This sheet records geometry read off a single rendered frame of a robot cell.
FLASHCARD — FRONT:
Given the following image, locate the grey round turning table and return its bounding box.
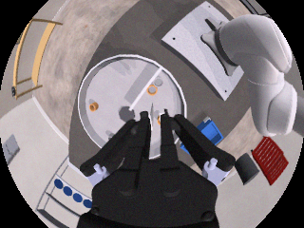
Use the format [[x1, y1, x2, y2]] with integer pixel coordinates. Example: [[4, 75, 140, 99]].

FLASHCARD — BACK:
[[78, 55, 186, 159]]

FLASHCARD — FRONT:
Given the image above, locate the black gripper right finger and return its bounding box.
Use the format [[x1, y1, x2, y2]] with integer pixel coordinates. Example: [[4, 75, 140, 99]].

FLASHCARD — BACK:
[[159, 100, 236, 197]]

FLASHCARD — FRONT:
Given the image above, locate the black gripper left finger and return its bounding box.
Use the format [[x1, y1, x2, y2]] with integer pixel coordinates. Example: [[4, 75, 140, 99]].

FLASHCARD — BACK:
[[80, 102, 154, 196]]

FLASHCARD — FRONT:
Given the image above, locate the blue plastic crate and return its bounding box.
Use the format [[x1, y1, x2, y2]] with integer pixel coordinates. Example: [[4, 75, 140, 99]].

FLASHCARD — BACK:
[[179, 116, 223, 155]]

